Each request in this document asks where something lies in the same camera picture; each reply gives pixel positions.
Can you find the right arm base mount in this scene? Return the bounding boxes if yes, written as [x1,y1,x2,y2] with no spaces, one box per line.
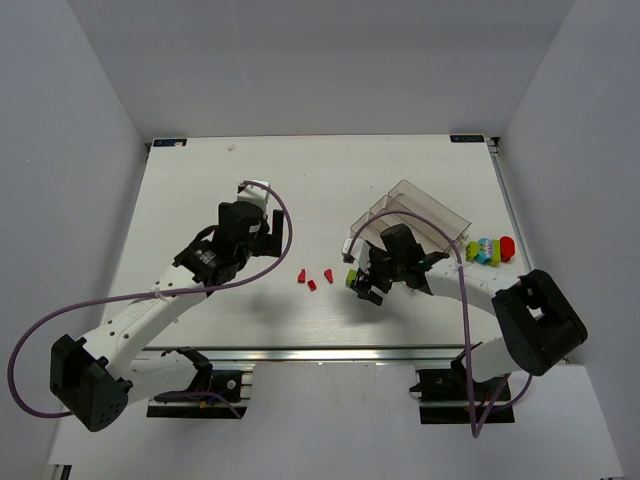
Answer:
[409,356,515,425]

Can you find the red rounded lego brick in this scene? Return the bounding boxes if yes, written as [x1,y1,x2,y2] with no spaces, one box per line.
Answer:
[499,236,516,263]

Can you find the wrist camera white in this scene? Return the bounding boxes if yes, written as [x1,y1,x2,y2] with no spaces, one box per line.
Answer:
[236,180,271,214]
[341,238,370,269]

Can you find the clear three-compartment organizer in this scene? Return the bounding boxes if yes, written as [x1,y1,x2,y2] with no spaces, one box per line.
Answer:
[348,179,472,251]

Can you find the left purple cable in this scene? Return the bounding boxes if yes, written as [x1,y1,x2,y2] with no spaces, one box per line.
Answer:
[7,179,294,419]

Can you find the right corner label sticker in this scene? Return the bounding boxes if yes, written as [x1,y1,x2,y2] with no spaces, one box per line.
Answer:
[449,134,485,143]

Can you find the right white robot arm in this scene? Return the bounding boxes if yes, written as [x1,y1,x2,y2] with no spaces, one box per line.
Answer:
[342,224,588,383]

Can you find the aluminium table rail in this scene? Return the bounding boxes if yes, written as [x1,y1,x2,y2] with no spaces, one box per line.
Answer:
[134,345,476,364]

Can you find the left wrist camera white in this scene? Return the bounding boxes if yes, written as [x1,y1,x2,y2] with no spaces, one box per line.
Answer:
[236,180,271,214]

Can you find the green studded lego brick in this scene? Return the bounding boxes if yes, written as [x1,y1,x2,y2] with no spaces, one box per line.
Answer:
[465,241,479,262]

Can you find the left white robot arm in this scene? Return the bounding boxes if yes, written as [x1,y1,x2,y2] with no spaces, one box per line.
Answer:
[50,200,292,432]

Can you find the green top lego brick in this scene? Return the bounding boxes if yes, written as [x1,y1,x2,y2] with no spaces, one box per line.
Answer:
[345,269,361,288]

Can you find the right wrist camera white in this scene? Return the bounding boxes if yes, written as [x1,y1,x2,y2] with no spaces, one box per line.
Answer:
[341,238,370,269]

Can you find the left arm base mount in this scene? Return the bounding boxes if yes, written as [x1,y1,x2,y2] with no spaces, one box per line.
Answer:
[147,347,252,420]

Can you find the left corner label sticker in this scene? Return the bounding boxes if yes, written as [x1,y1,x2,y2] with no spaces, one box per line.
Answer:
[152,138,187,148]

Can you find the corner label sticker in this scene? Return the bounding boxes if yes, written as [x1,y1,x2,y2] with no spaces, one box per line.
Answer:
[152,138,187,148]
[449,134,485,143]

